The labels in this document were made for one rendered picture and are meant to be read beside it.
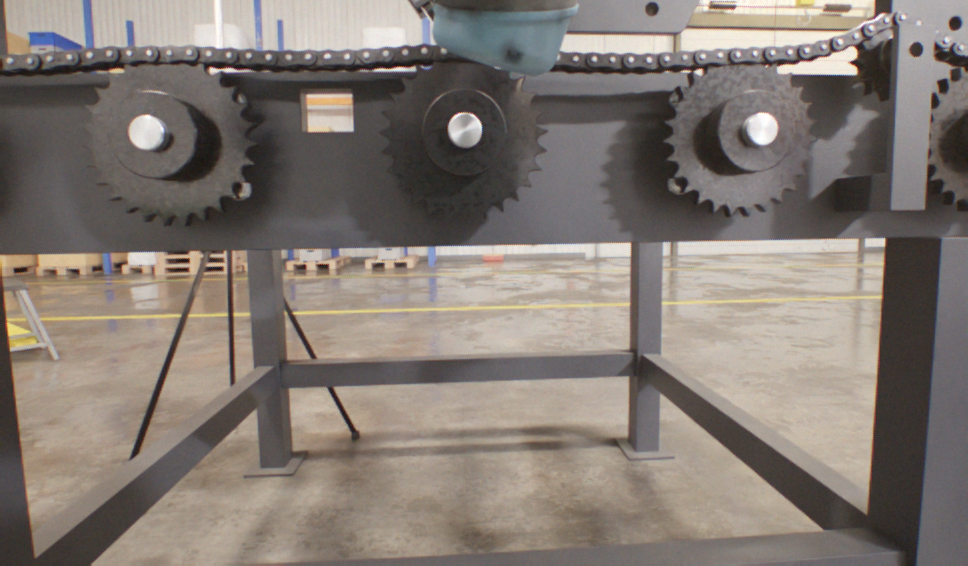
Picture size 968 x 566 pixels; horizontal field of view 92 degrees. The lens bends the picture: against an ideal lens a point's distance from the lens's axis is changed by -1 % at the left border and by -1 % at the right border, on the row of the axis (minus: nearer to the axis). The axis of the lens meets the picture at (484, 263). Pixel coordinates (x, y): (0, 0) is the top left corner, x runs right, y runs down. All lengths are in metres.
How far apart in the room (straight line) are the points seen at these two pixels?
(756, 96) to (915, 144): 0.18
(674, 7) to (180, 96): 0.55
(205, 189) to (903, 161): 0.72
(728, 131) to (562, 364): 1.14
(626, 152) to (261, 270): 1.22
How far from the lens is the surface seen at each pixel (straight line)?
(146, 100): 0.57
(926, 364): 0.80
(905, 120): 0.67
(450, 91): 0.49
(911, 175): 0.67
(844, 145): 0.72
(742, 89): 0.60
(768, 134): 0.56
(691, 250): 10.68
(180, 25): 11.50
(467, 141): 0.47
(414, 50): 0.52
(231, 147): 0.55
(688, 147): 0.56
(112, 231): 0.67
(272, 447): 1.72
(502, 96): 0.52
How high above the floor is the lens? 0.77
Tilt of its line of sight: 5 degrees down
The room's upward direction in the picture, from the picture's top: 1 degrees counter-clockwise
